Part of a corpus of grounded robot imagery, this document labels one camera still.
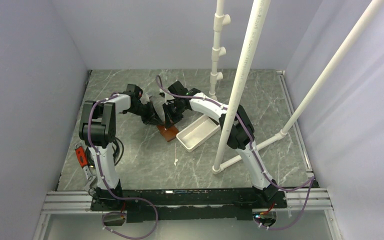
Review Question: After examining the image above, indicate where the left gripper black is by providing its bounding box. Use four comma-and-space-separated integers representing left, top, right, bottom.
126, 101, 164, 127

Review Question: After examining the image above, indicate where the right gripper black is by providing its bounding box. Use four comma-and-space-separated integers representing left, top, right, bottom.
162, 101, 187, 129

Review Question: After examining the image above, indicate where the brown leather card holder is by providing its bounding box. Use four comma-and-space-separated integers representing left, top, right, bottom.
156, 125, 179, 142

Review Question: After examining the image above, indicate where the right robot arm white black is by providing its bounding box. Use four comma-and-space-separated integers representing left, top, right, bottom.
155, 75, 286, 208

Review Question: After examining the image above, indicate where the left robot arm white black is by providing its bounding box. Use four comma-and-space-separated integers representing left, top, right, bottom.
78, 84, 163, 210

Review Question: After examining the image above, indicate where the white rectangular plastic tray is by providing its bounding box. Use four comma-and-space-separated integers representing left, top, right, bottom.
176, 115, 221, 153

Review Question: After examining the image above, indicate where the coiled black cable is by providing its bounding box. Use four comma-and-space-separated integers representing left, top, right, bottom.
112, 137, 125, 167

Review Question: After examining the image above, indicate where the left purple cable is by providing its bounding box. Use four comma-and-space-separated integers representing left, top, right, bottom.
86, 93, 160, 240

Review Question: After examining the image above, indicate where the red handled pliers tool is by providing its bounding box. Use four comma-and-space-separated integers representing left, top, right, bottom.
74, 143, 97, 192

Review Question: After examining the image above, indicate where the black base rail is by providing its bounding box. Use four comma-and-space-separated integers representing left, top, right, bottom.
90, 187, 288, 223

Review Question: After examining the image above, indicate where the white PVC pipe frame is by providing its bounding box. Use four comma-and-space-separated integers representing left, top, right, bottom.
208, 0, 384, 174

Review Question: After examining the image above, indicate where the aluminium frame rail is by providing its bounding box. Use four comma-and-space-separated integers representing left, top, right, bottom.
41, 69, 339, 240

